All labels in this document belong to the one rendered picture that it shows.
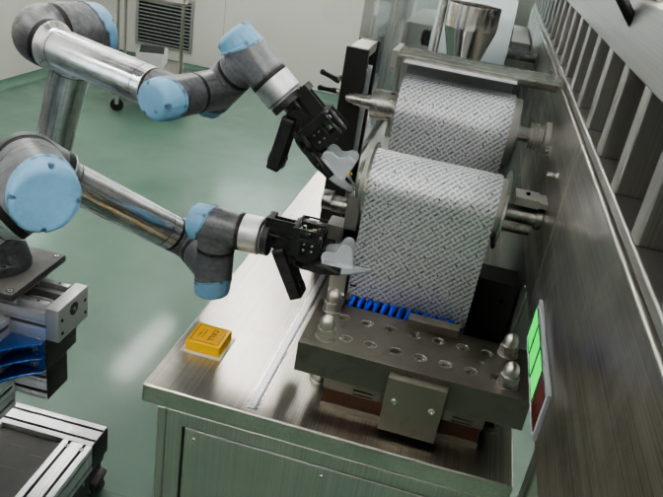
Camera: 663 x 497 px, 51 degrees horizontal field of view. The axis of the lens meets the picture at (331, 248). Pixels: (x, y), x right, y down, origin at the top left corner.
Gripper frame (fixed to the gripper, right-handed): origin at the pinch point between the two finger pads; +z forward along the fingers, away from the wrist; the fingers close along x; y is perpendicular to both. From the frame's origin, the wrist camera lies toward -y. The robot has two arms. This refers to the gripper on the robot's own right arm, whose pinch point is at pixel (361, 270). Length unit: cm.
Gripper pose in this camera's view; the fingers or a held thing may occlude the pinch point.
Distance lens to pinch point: 133.2
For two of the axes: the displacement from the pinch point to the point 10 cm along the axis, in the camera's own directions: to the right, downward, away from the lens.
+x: 2.3, -4.0, 8.9
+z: 9.6, 2.3, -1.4
